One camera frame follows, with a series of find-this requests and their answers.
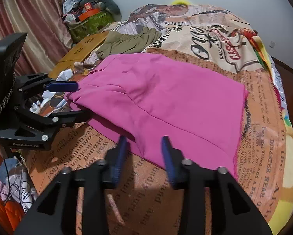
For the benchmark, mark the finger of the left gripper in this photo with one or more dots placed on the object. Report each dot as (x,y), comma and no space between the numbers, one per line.
(61,86)
(57,119)

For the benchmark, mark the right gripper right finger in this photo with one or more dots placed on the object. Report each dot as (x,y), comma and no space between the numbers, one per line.
(232,210)

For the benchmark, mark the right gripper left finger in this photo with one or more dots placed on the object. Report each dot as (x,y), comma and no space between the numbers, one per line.
(54,211)

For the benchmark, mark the pink pants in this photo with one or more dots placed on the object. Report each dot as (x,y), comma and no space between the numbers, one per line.
(149,96)

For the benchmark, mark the bamboo lap desk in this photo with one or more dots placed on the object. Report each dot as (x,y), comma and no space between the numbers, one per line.
(78,53)

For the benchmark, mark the newspaper print blanket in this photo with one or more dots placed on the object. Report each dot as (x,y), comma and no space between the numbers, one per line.
(215,39)

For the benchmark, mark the green patterned storage box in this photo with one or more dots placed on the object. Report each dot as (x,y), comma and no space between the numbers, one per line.
(90,26)

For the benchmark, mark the striped red gold curtain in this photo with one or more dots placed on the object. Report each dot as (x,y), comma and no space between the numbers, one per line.
(48,39)

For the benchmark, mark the orange box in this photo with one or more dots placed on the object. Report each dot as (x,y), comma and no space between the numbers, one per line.
(88,14)

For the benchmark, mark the olive green folded pants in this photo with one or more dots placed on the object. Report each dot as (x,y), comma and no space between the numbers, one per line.
(117,43)

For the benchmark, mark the grey plush toy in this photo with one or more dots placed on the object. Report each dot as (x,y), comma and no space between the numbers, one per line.
(110,6)

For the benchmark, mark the white patterned bed sheet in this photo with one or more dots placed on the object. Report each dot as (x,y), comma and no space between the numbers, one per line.
(277,81)

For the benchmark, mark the yellow foam arch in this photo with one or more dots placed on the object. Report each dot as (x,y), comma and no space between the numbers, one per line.
(181,2)

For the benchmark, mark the white wall socket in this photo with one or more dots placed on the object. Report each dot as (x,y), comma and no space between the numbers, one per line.
(272,44)

